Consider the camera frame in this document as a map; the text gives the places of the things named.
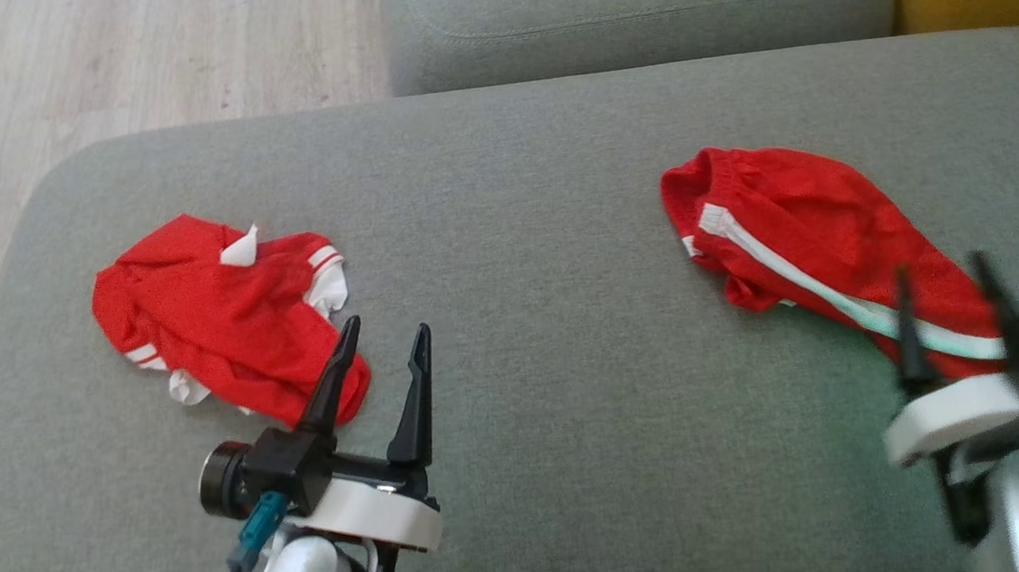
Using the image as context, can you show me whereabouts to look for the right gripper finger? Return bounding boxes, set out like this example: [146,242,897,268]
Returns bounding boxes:
[966,246,1019,377]
[888,262,939,397]

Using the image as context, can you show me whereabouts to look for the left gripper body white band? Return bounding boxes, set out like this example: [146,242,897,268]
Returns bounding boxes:
[282,444,447,564]

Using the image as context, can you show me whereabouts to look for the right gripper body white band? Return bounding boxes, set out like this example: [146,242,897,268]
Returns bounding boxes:
[879,371,1019,469]

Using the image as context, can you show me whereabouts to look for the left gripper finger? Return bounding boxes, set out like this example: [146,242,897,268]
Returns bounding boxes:
[287,314,371,433]
[375,322,442,468]

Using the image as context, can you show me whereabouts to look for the red jersey shirt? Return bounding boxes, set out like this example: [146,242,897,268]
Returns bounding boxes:
[84,199,375,446]

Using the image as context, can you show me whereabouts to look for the red shorts with white stripe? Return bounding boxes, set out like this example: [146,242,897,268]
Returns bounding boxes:
[657,125,1013,402]

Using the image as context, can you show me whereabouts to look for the grey sofa seat cushion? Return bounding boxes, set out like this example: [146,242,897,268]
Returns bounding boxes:
[0,26,1019,572]

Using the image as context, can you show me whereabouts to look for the grey sofa back cushion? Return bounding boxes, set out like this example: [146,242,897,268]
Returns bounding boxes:
[380,0,901,98]

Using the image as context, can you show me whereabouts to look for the left cable with teal connector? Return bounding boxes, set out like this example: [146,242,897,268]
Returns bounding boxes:
[178,490,297,572]

